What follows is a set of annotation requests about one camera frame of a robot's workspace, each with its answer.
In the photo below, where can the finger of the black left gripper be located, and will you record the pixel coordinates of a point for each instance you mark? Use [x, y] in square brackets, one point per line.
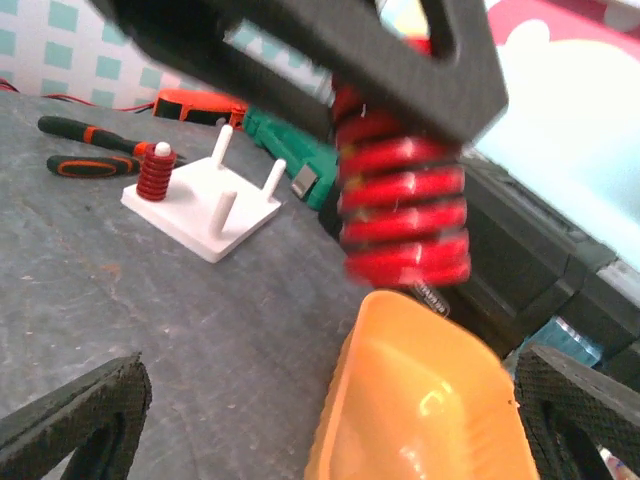
[454, 94]

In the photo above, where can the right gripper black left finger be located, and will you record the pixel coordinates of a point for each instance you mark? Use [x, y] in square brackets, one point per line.
[94, 421]

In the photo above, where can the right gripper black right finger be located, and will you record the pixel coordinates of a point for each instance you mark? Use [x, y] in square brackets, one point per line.
[569, 411]

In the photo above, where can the red spring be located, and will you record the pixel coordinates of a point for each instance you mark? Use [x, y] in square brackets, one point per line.
[155, 172]
[401, 198]

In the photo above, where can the green tool case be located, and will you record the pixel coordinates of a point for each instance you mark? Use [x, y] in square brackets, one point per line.
[311, 165]

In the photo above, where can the orange multimeter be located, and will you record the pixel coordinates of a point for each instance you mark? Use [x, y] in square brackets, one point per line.
[202, 107]

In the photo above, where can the black toolbox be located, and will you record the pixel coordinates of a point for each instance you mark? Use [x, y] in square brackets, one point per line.
[537, 277]

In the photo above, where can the orange plastic bin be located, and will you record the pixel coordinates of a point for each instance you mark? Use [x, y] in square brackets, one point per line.
[415, 396]

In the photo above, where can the orange black pliers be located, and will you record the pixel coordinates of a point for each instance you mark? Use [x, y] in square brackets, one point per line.
[115, 155]

